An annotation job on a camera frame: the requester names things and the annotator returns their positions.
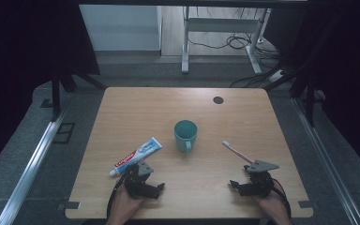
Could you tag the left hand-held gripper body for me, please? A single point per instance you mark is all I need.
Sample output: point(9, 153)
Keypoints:
point(136, 182)

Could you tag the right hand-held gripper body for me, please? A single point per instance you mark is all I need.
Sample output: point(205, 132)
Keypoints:
point(259, 184)

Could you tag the white blue toothpaste tube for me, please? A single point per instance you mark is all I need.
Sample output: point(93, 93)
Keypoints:
point(137, 154)

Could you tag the pink white toothbrush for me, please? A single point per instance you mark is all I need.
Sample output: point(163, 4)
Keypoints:
point(237, 152)

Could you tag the teal cup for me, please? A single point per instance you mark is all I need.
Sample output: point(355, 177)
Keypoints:
point(186, 136)

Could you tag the person's right hand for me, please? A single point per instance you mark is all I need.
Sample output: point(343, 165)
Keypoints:
point(273, 206)

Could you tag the person's left hand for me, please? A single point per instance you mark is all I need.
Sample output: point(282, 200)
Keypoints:
point(122, 206)

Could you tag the black round table grommet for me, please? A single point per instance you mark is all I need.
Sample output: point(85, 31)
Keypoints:
point(218, 100)

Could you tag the black metal stand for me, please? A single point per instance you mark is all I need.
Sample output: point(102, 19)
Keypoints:
point(55, 97)
point(309, 100)

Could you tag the white power strip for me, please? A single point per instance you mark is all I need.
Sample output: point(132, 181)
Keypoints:
point(277, 76)

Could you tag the dark curtain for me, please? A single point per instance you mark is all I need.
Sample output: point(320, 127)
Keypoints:
point(350, 78)
point(18, 62)

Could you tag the white panel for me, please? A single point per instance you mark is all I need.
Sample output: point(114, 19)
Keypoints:
point(120, 28)

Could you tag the aluminium rail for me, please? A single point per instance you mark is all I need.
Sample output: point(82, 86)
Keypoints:
point(328, 156)
point(34, 162)

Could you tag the white desk frame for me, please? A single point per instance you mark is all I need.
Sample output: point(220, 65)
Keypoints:
point(186, 47)

